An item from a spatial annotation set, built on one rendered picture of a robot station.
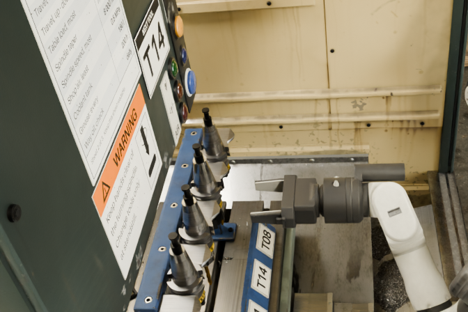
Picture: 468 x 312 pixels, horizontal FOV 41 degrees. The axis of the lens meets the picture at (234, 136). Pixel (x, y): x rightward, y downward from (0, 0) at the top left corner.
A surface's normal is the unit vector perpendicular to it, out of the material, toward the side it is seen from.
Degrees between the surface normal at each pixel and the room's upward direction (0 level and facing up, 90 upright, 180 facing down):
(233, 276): 0
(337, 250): 24
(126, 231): 90
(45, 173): 90
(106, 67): 90
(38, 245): 90
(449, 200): 0
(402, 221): 45
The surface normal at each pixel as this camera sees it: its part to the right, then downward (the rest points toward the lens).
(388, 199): -0.19, -0.10
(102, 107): 0.98, -0.03
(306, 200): -0.15, -0.77
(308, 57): -0.12, 0.64
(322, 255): -0.18, -0.44
